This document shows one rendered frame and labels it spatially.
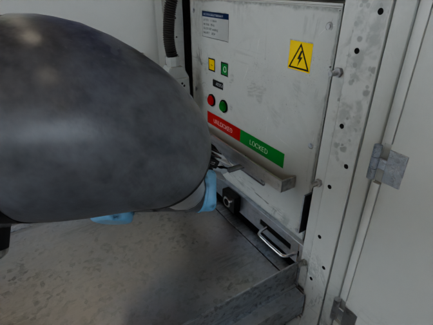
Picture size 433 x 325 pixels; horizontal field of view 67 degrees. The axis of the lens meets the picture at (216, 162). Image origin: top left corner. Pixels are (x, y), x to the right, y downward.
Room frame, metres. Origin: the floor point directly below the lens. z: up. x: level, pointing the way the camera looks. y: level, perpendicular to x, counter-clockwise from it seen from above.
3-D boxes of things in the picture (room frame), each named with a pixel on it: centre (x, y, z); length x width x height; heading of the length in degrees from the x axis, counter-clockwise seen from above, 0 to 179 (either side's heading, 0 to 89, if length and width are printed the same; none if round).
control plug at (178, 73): (0.89, 0.11, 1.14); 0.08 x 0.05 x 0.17; 122
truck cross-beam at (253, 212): (0.75, -0.07, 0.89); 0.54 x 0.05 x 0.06; 32
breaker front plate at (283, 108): (0.75, -0.06, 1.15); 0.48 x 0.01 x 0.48; 32
